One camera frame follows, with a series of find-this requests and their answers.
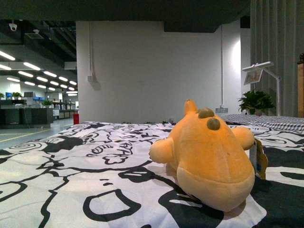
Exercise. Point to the orange plush toy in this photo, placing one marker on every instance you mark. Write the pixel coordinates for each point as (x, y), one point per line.
(209, 158)

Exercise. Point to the red fire extinguisher box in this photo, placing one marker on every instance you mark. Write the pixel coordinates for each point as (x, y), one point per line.
(75, 119)

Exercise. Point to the black and white patterned blanket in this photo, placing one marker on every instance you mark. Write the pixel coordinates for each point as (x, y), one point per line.
(99, 175)

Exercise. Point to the green potted plant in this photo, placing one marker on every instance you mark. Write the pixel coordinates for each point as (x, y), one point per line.
(252, 101)

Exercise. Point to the framed picture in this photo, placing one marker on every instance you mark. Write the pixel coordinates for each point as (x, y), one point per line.
(253, 76)

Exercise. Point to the cardboard hang tag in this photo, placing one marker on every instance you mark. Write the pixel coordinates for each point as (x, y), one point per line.
(258, 159)

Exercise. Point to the white desk lamp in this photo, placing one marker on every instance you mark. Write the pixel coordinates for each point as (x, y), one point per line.
(265, 67)

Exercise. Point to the dark office counter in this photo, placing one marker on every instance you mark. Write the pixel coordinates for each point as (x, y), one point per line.
(20, 118)

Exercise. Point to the grey striped bedsheet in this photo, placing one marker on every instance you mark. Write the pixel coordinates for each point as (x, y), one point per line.
(280, 123)

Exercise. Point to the wooden cabinet edge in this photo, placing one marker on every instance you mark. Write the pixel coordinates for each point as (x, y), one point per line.
(300, 85)

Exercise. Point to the white security camera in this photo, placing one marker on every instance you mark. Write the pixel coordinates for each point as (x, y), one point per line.
(13, 26)

